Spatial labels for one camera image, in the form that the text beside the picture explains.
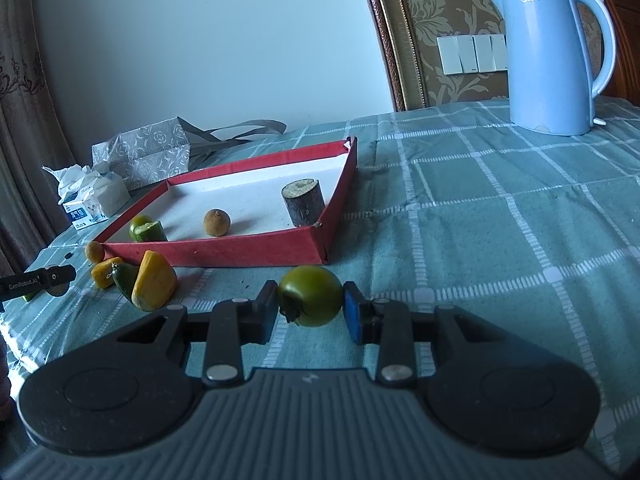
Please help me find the white tissue pack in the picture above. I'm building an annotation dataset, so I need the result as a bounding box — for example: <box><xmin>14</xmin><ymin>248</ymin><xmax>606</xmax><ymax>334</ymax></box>
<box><xmin>41</xmin><ymin>162</ymin><xmax>132</xmax><ymax>231</ymax></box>

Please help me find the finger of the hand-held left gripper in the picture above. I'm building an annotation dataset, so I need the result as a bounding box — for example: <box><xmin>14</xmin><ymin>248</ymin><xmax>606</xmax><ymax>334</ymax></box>
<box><xmin>0</xmin><ymin>265</ymin><xmax>77</xmax><ymax>304</ymax></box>

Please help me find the dark green fruit piece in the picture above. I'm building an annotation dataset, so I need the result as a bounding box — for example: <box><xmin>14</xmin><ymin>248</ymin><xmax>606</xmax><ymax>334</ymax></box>
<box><xmin>112</xmin><ymin>262</ymin><xmax>141</xmax><ymax>303</ymax></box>

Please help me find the grey patterned gift bag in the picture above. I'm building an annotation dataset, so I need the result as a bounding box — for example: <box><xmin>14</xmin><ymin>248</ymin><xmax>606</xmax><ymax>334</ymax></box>
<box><xmin>91</xmin><ymin>117</ymin><xmax>288</xmax><ymax>192</ymax></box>

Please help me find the brown patterned curtain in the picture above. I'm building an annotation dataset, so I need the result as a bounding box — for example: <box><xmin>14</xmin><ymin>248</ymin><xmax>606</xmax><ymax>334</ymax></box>
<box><xmin>0</xmin><ymin>0</ymin><xmax>76</xmax><ymax>261</ymax></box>

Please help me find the large yellow fruit piece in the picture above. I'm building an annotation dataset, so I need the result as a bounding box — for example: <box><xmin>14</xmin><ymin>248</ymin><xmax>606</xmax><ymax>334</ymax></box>
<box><xmin>131</xmin><ymin>250</ymin><xmax>178</xmax><ymax>311</ymax></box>

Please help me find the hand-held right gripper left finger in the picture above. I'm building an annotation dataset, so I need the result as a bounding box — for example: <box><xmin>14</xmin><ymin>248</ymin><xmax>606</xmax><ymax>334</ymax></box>
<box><xmin>65</xmin><ymin>280</ymin><xmax>279</xmax><ymax>388</ymax></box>

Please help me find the green persimmon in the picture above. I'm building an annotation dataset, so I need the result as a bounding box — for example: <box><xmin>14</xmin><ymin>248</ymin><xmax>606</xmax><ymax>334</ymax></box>
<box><xmin>277</xmin><ymin>265</ymin><xmax>345</xmax><ymax>328</ymax></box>

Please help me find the light blue electric kettle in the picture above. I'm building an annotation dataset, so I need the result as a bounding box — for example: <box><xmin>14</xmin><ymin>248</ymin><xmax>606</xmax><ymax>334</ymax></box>
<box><xmin>490</xmin><ymin>0</ymin><xmax>617</xmax><ymax>137</ymax></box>

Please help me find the white wall switch panel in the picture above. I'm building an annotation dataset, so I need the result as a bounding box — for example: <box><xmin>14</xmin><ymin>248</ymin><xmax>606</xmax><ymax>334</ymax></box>
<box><xmin>436</xmin><ymin>33</ymin><xmax>510</xmax><ymax>77</ymax></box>

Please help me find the green checked tablecloth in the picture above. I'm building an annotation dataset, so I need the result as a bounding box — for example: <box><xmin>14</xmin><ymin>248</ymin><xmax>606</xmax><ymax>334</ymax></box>
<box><xmin>0</xmin><ymin>96</ymin><xmax>640</xmax><ymax>461</ymax></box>

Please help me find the small yellow fruit piece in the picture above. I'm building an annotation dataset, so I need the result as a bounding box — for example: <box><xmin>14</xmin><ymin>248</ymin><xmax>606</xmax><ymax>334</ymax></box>
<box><xmin>90</xmin><ymin>258</ymin><xmax>125</xmax><ymax>290</ymax></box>

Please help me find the red shallow cardboard box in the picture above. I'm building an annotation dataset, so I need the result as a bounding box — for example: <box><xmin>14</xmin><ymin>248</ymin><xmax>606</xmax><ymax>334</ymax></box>
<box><xmin>95</xmin><ymin>135</ymin><xmax>359</xmax><ymax>268</ymax></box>

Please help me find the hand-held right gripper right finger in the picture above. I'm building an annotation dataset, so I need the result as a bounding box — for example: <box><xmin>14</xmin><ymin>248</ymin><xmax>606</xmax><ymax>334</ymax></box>
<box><xmin>342</xmin><ymin>282</ymin><xmax>553</xmax><ymax>387</ymax></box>

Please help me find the brown wooden headboard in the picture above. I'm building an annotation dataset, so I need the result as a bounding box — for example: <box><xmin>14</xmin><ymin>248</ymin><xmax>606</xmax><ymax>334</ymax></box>
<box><xmin>573</xmin><ymin>0</ymin><xmax>640</xmax><ymax>101</ymax></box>

